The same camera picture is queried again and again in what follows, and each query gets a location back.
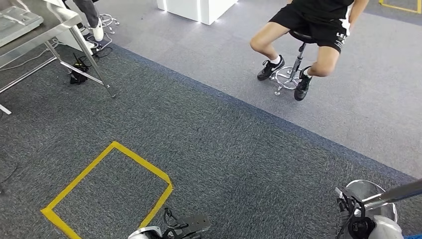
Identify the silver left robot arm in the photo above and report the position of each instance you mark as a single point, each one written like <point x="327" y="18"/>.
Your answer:
<point x="143" y="233"/>

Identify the stainless steel workbench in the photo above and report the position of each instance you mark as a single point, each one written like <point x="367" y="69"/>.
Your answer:
<point x="39" y="36"/>

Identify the chrome stool with black seat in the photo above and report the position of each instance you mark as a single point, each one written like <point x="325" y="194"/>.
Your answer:
<point x="301" y="37"/>

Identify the black device with antennas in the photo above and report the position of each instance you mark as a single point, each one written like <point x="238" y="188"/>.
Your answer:
<point x="77" y="78"/>

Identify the yellow floor tape square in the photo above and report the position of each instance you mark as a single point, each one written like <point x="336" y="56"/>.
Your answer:
<point x="79" y="176"/>

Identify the chrome stool base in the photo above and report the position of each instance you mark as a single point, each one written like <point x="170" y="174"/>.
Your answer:
<point x="107" y="19"/>

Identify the person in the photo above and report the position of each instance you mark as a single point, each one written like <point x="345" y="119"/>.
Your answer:
<point x="86" y="10"/>
<point x="313" y="13"/>

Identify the stamped grey metal panel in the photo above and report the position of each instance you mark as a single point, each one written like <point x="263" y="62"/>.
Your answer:
<point x="16" y="24"/>

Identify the white pedestal block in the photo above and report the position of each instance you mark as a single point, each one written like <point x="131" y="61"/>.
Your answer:
<point x="204" y="10"/>

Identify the chrome stanchion post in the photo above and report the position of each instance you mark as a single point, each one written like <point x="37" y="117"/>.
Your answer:
<point x="395" y="194"/>

